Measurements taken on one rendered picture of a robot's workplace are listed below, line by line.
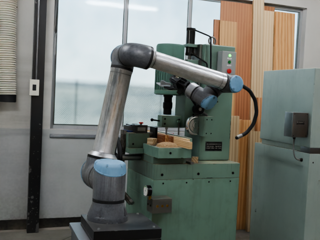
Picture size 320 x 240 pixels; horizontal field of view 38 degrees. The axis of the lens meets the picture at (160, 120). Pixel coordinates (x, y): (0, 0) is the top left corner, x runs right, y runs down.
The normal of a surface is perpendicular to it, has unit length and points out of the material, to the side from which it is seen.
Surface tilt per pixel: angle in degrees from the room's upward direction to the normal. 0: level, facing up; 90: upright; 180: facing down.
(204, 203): 90
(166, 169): 90
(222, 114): 90
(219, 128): 90
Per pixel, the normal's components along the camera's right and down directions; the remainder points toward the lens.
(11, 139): 0.33, 0.07
